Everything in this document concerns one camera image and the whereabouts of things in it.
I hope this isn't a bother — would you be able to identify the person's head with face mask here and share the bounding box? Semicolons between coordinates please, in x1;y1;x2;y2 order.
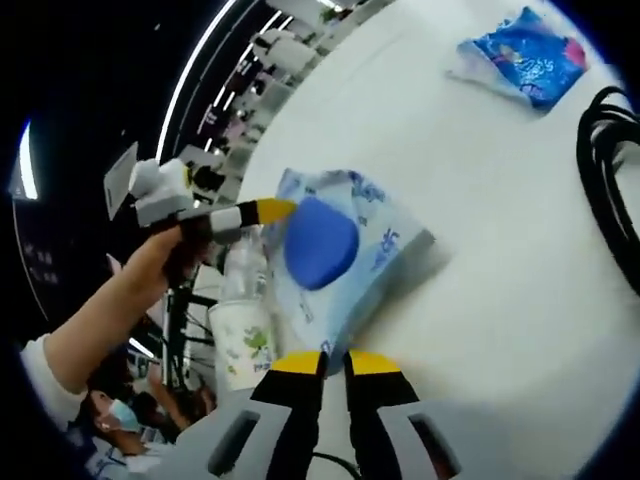
82;387;146;454

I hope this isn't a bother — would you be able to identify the blue plastic packet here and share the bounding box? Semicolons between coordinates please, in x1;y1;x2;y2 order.
446;5;590;114

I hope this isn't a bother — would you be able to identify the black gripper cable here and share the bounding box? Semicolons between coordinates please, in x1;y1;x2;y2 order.
309;451;362;480

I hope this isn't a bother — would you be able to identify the white wet wipes pack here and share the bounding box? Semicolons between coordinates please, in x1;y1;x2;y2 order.
267;167;437;351

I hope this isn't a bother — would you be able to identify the person's left hand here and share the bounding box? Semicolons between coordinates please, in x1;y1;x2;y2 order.
106;227;201;296

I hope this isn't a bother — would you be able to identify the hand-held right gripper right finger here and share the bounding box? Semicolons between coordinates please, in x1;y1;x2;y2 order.
344;349;464;480

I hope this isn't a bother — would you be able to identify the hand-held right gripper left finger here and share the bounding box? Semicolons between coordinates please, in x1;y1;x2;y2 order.
177;351;330;480

